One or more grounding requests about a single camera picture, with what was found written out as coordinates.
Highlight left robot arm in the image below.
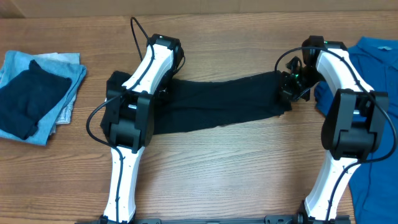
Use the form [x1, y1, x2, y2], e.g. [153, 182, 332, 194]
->
[100, 34, 184, 223]

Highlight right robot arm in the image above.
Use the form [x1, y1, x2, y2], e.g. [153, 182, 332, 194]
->
[264, 35, 392, 224]

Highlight folded light blue shirt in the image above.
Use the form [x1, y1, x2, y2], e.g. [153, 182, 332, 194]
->
[1, 50, 86, 146]

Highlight blue polo shirt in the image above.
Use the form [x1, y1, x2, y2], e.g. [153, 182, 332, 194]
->
[313, 36, 398, 224]

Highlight folded navy shirt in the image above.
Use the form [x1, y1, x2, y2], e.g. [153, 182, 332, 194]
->
[1, 60, 72, 140]

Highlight cardboard board at back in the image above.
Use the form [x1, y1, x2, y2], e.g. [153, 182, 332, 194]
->
[1, 0, 397, 18]

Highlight black t-shirt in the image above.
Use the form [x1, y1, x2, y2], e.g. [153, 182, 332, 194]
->
[99, 70, 293, 136]

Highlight folded white patterned cloth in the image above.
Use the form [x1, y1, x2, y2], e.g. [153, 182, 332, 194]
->
[34, 52, 80, 135]

